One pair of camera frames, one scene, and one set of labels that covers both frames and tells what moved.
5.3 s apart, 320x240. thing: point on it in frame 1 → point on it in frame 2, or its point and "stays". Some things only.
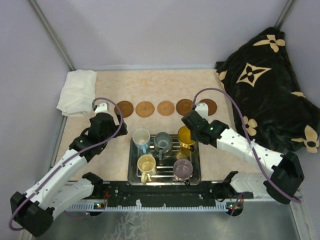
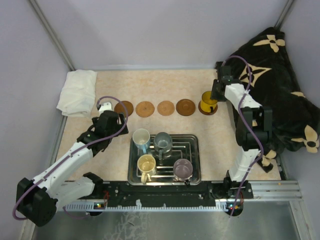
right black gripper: [193, 135] → [213, 95]
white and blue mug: [141, 139] stays
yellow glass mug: [184, 137] → [208, 105]
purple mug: [183, 169] stays
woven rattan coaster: [165, 108] stays
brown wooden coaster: [144, 109] stays
